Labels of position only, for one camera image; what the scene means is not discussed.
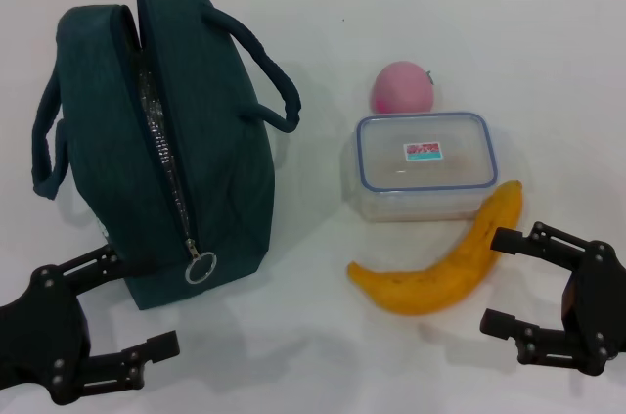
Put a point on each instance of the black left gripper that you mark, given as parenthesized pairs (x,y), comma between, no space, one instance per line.
(44,326)

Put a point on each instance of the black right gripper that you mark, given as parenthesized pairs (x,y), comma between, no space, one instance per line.
(596,306)

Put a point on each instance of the pink peach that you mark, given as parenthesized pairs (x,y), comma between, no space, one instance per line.
(403,88)

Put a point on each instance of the yellow banana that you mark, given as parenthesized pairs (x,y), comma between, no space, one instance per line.
(440,282)

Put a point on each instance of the clear container with blue rim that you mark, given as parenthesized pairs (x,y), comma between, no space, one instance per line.
(425,164)

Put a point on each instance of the dark teal insulated lunch bag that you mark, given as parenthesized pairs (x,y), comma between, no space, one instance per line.
(210,140)

